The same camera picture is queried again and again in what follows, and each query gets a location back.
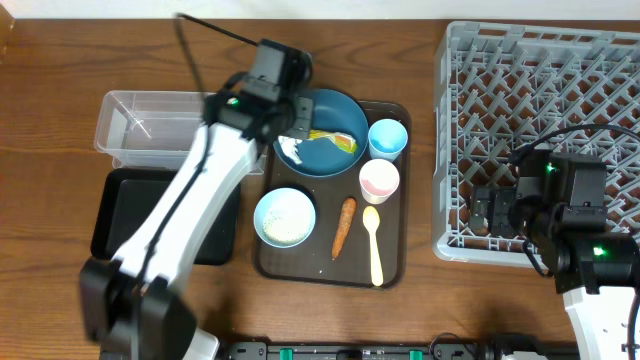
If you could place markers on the yellow snack wrapper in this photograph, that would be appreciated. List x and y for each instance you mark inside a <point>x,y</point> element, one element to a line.
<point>342,141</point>

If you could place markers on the orange carrot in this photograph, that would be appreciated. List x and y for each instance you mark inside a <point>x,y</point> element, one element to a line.
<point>345,220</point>

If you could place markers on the dark brown serving tray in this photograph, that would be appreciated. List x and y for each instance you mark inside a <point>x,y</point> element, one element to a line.
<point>311,260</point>

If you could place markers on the clear plastic bin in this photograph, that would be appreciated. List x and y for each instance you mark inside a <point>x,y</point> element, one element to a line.
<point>148,129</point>

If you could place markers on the cream plastic spoon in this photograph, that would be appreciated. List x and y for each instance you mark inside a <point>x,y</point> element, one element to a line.
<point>371,222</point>

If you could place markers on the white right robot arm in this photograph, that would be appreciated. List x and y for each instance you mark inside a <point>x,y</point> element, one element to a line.
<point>558,206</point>

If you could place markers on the light blue cup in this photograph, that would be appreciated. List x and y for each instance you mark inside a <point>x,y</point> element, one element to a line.
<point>386,139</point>

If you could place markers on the pink white cup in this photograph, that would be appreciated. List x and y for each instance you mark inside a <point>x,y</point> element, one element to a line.
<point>378,179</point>

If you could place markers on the white tissue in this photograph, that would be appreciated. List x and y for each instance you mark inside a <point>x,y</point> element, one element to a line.
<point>289,147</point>

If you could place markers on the dark blue plate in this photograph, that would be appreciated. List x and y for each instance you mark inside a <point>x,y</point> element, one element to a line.
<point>333,112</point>

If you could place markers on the black plastic bin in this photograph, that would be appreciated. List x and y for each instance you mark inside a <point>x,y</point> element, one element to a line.
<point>129,196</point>

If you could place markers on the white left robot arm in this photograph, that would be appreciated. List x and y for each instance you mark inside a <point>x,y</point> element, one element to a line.
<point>132,304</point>

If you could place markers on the grey dishwasher rack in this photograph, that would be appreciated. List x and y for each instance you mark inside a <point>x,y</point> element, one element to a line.
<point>500,87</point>

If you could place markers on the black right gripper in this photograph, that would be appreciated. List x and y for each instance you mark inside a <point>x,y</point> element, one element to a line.
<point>502,198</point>

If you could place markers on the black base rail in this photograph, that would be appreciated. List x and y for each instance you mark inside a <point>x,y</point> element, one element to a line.
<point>445,346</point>

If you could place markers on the light blue bowl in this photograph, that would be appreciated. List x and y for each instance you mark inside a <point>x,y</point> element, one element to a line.
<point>284,217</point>

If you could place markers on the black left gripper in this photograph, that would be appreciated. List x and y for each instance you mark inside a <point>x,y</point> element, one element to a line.
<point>302,125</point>

